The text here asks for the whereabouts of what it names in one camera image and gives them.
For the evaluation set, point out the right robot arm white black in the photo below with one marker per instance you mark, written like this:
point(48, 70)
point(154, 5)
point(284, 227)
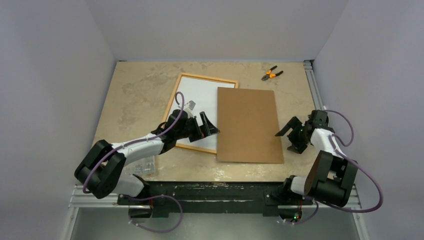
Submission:
point(331, 177)

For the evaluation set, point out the aluminium extrusion rail front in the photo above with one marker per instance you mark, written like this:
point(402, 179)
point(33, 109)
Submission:
point(82, 200)

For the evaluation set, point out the orange wooden picture frame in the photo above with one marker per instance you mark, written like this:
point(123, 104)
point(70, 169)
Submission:
point(172, 99)

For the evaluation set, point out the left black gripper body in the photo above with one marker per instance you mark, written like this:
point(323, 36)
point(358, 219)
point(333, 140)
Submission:
point(191, 130)

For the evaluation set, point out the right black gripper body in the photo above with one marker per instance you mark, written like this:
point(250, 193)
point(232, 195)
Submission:
point(296, 135)

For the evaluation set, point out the orange black pliers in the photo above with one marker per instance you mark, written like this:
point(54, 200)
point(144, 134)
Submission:
point(270, 75)

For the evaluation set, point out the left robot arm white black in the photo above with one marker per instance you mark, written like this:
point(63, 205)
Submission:
point(101, 170)

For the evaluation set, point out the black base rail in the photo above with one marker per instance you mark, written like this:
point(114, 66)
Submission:
point(270, 199)

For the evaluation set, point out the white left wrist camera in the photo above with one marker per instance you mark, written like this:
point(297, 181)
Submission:
point(189, 106)

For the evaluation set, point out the clear plastic screw box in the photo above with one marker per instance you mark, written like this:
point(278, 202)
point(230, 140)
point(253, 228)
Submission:
point(143, 167)

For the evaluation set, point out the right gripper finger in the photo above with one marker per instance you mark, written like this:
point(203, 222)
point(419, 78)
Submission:
point(298, 146)
point(292, 124)

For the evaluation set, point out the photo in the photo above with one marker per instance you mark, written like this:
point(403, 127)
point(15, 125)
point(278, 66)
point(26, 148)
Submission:
point(202, 96)

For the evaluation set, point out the brown backing board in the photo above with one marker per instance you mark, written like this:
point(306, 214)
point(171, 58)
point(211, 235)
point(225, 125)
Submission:
point(248, 121)

